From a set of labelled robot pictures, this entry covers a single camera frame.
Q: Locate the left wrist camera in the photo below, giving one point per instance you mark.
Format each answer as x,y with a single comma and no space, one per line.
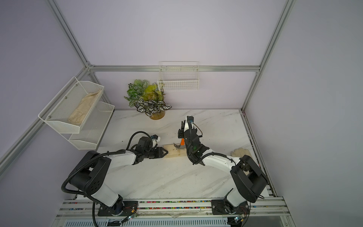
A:
156,139

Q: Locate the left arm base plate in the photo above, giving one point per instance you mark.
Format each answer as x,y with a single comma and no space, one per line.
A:
122,209

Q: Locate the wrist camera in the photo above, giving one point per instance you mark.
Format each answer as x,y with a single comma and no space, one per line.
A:
189,122
156,139

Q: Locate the beige glove in shelf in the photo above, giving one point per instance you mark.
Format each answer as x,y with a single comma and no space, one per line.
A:
79,114

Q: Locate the white wire wall basket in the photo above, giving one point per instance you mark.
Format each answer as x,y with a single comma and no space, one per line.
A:
178,76

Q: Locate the beige glove on table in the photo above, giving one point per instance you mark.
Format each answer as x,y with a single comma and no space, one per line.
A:
240,152

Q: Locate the potted artificial plant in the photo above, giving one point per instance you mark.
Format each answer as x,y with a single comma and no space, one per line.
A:
147,98

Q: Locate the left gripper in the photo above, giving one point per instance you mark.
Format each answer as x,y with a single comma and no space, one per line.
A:
160,154

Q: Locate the white two-tier mesh shelf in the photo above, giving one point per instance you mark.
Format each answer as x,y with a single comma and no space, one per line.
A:
56,114

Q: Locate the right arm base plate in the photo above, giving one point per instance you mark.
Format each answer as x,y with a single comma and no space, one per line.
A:
223,207

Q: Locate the orange black claw hammer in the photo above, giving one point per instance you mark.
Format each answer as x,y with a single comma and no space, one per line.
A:
181,145

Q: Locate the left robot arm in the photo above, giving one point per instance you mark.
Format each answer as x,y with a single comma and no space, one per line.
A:
88,177

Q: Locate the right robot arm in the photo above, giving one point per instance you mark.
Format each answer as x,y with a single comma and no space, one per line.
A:
249,181

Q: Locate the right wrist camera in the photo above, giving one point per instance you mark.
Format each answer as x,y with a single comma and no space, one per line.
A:
189,122

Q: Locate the pale wooden block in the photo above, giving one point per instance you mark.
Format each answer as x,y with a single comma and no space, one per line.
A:
174,152

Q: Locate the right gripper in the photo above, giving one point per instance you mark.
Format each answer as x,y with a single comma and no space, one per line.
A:
181,134

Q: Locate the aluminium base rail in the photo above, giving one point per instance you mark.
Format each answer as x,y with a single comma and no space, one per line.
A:
270,212

